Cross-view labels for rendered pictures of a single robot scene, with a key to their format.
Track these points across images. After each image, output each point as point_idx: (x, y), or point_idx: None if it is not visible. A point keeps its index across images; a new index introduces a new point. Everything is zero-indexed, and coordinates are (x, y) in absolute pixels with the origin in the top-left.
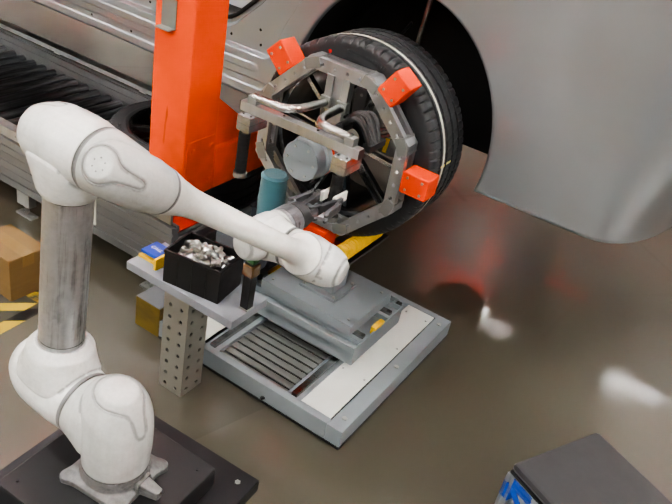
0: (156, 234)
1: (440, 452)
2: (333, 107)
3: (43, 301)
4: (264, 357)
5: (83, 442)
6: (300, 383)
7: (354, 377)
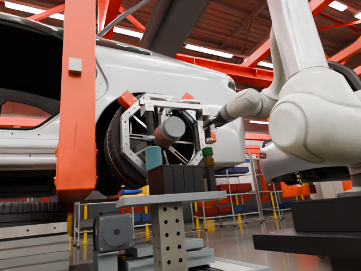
0: (50, 250)
1: (279, 268)
2: None
3: (312, 28)
4: None
5: None
6: None
7: (223, 264)
